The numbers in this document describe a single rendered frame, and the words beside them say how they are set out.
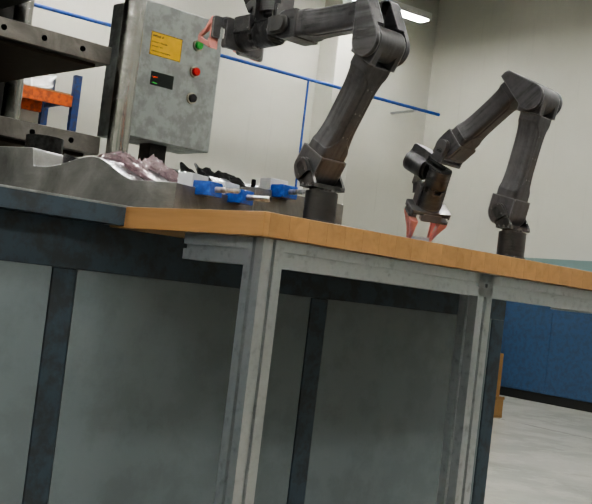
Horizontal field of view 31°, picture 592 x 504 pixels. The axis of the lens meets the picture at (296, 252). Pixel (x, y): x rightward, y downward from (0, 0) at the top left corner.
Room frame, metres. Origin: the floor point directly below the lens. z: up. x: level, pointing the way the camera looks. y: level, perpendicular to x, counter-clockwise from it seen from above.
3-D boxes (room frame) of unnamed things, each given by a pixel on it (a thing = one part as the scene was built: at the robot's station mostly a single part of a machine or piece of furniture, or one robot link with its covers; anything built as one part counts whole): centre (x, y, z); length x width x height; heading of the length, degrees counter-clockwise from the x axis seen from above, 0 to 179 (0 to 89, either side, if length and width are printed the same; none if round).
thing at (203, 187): (2.05, 0.17, 0.85); 0.13 x 0.05 x 0.05; 58
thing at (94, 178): (2.23, 0.38, 0.85); 0.50 x 0.26 x 0.11; 58
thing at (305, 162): (2.03, -0.03, 0.90); 0.09 x 0.06 x 0.06; 132
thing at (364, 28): (2.03, -0.03, 1.17); 0.30 x 0.09 x 0.12; 42
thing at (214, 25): (2.25, 0.22, 1.20); 0.09 x 0.07 x 0.07; 42
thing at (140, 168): (2.23, 0.37, 0.90); 0.26 x 0.18 x 0.08; 58
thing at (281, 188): (2.28, 0.03, 0.89); 0.13 x 0.05 x 0.05; 41
